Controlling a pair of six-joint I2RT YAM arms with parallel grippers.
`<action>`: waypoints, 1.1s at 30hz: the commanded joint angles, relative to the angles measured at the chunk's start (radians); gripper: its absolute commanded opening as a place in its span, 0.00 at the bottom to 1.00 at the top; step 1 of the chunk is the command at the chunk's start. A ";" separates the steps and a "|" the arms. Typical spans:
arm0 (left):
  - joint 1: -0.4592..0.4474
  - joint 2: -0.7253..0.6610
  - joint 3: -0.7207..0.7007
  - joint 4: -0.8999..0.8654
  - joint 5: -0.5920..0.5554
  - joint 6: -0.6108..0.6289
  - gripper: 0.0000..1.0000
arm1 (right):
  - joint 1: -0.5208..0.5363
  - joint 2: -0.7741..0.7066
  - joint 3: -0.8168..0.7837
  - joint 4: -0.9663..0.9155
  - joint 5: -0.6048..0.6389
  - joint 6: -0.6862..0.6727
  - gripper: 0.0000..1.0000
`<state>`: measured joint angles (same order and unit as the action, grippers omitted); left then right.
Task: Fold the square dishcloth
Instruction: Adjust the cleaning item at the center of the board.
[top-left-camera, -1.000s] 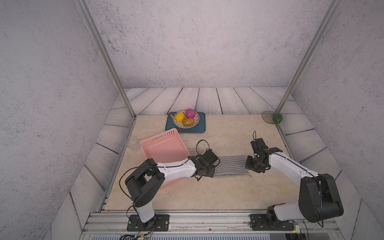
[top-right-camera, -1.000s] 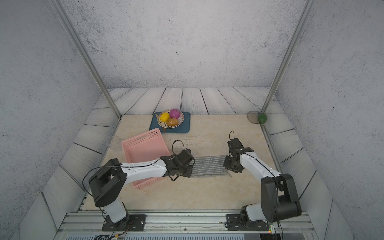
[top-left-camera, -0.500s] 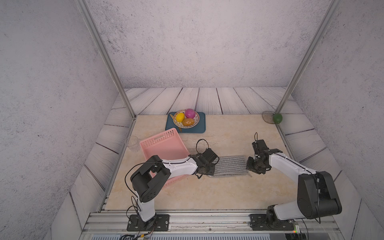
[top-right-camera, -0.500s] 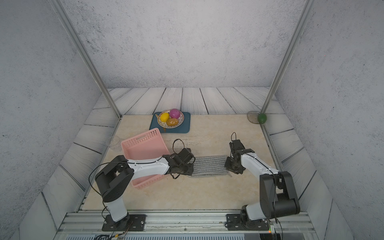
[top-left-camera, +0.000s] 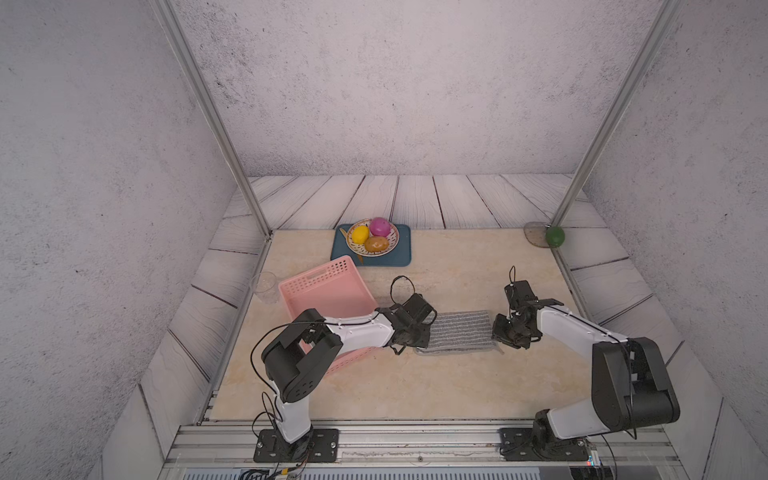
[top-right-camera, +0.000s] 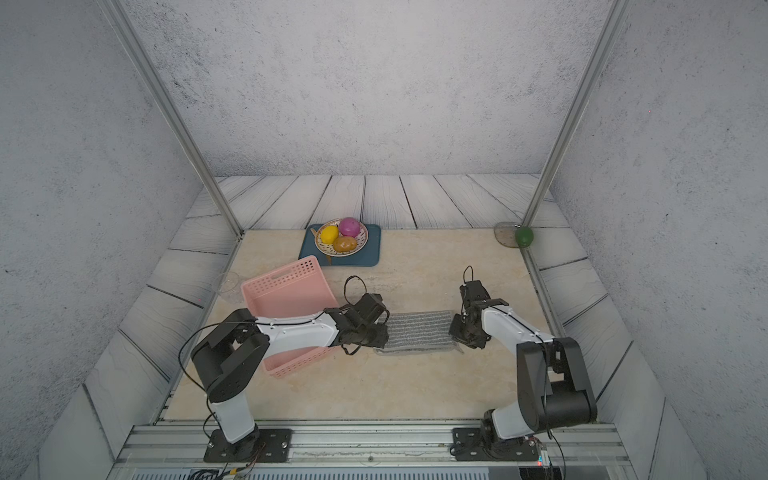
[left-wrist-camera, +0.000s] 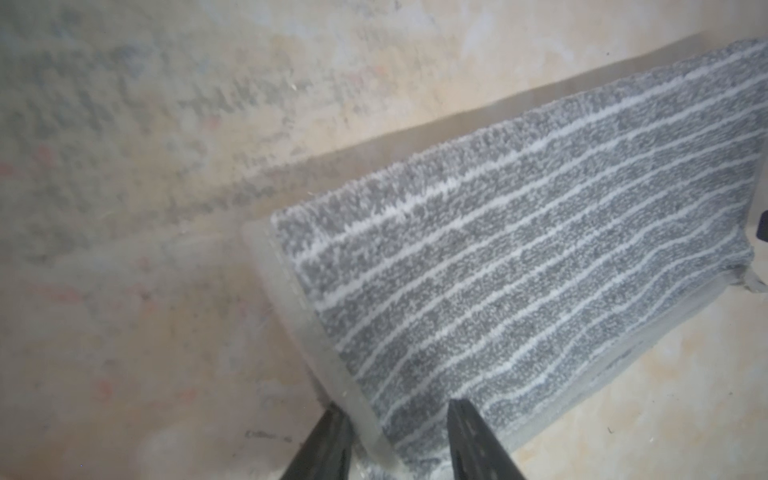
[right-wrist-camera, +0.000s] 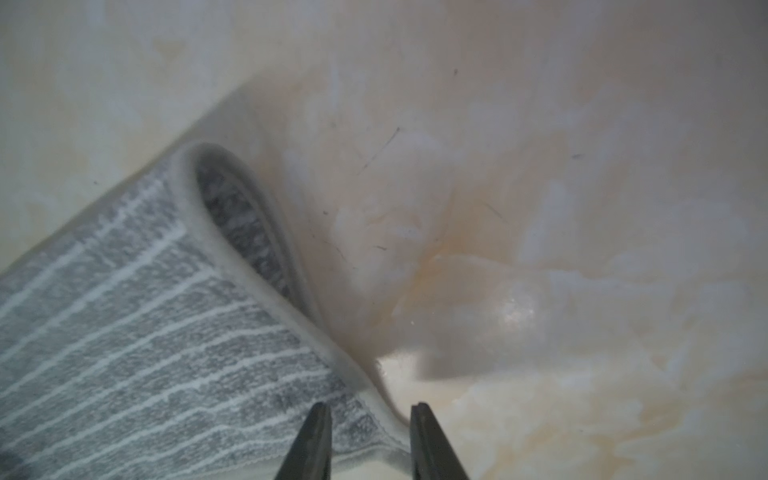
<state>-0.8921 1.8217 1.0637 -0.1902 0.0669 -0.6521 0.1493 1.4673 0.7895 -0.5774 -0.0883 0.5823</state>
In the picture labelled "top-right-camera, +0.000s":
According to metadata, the aluminium frame post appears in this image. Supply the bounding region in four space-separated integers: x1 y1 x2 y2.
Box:
522 0 632 227
98 0 245 240

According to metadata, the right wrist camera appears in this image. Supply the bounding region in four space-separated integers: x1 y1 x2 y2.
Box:
459 280 491 310

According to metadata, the clear glass bowl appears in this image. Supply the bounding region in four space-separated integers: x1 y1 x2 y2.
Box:
493 222 520 248

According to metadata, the grey striped square dishcloth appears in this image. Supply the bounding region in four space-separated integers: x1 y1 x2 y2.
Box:
374 311 460 356

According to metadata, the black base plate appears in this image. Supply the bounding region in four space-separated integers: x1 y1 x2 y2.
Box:
449 428 540 462
203 427 293 464

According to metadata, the aluminium front rail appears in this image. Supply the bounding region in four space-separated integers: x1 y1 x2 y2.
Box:
115 419 635 479

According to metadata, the brown potato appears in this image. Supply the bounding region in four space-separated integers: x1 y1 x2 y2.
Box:
332 236 357 253

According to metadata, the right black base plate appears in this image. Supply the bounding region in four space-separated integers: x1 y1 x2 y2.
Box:
449 428 540 462

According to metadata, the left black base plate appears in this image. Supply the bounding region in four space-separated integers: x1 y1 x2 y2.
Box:
203 427 293 464

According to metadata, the teal placemat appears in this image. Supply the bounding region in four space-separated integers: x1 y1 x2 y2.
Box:
298 218 381 267

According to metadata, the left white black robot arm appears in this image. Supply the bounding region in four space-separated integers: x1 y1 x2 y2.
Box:
190 299 390 463

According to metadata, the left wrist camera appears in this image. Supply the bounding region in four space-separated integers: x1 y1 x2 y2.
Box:
353 293 388 324

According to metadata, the magenta round fruit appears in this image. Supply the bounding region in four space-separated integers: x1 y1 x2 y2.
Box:
338 217 362 238

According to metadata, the left aluminium frame post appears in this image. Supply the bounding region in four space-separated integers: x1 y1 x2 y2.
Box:
98 0 245 240

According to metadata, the green ball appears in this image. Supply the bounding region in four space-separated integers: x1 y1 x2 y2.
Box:
514 226 535 248

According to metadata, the pink plastic basket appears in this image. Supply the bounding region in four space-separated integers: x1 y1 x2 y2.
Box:
241 255 339 378

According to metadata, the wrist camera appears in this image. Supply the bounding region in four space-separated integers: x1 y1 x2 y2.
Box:
353 293 388 324
459 280 491 310

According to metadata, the patterned round plate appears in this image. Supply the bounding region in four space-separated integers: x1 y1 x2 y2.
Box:
310 217 370 258

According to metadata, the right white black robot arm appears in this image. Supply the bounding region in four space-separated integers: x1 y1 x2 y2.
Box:
450 299 598 461

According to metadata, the clear plastic cup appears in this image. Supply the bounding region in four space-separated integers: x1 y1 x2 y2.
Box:
213 271 243 304

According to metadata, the right aluminium frame post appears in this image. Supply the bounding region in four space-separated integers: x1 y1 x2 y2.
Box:
522 0 632 227

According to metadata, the yellow lemon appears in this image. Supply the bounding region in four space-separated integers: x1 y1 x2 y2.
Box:
318 224 339 245

